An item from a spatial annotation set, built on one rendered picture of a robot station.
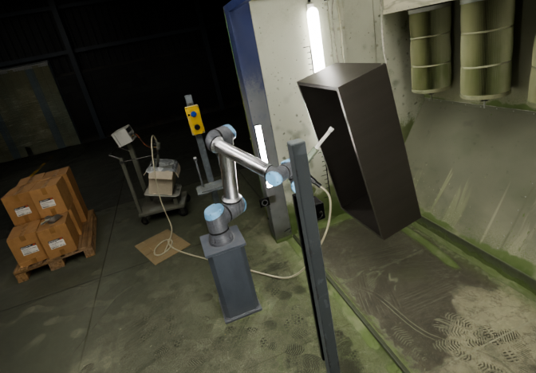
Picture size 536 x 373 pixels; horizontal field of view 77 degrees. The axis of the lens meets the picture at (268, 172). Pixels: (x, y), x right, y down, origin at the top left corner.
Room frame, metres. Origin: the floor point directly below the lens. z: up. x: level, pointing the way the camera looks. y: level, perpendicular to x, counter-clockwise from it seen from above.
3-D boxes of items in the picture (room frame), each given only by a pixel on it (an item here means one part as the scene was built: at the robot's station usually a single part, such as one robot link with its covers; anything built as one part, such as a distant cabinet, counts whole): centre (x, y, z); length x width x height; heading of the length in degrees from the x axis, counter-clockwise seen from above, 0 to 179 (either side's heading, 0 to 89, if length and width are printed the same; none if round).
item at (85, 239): (3.95, 2.80, 0.07); 1.20 x 0.80 x 0.14; 21
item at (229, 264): (2.23, 0.44, 0.32); 0.31 x 0.31 x 0.64; 14
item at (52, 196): (3.96, 2.66, 0.69); 0.38 x 0.29 x 0.36; 16
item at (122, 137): (4.30, 1.54, 0.64); 0.73 x 0.50 x 1.27; 94
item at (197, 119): (3.05, 0.55, 1.42); 0.12 x 0.06 x 0.26; 104
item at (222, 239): (2.23, 0.44, 0.69); 0.19 x 0.19 x 0.10
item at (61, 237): (3.60, 2.54, 0.32); 0.38 x 0.29 x 0.36; 21
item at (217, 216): (2.23, 0.44, 0.83); 0.17 x 0.15 x 0.18; 136
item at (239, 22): (3.11, -0.01, 1.14); 0.18 x 0.18 x 2.29; 14
